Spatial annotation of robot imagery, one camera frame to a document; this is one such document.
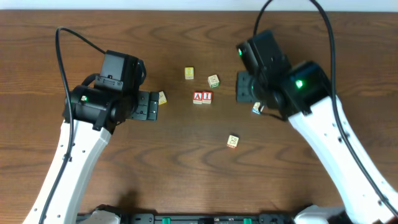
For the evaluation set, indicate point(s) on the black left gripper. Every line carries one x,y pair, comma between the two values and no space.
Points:
146,106

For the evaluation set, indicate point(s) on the yellow top letter block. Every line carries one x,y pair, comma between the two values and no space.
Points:
189,73

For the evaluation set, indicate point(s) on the green picture wooden block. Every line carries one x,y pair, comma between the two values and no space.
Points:
213,81

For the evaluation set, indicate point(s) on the red edged picture block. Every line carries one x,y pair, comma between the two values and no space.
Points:
232,141

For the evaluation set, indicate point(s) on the blue edged picture block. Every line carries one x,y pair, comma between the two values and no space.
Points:
257,108

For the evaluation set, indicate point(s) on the yellow airplane picture block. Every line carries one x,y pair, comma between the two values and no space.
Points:
162,98

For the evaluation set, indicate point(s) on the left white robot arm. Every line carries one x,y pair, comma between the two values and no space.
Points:
86,130

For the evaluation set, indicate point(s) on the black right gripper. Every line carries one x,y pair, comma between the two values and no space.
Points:
244,88

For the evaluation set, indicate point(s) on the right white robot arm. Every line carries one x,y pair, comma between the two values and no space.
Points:
302,96

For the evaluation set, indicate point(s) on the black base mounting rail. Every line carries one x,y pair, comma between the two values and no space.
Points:
147,218

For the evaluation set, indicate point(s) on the red letter A block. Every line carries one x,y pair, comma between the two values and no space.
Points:
198,97

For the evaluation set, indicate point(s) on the red letter I block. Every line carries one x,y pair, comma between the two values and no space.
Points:
207,97

